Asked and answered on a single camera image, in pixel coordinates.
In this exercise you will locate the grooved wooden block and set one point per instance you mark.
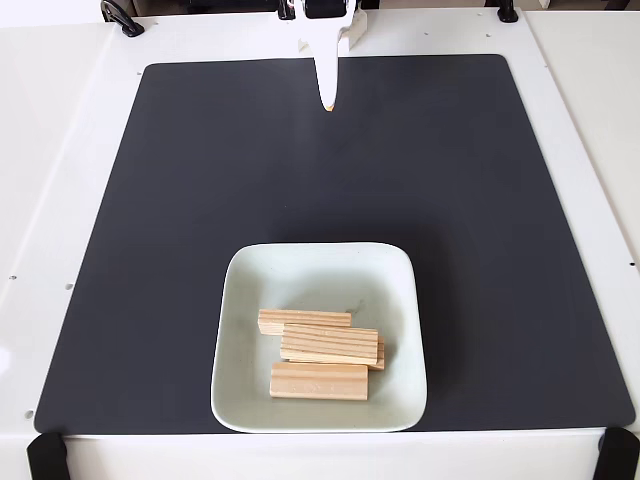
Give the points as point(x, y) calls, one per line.
point(380, 355)
point(300, 320)
point(327, 344)

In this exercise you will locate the pale square ceramic plate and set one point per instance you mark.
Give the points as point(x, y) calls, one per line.
point(300, 280)

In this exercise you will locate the black table mat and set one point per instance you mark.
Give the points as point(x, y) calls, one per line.
point(150, 250)

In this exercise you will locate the black base clamp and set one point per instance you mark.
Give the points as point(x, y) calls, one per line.
point(286, 9)

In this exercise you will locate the black table clamp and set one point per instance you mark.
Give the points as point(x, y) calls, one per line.
point(122, 17)
point(507, 11)

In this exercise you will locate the smooth pale wooden block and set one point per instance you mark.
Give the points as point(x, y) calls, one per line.
point(317, 382)

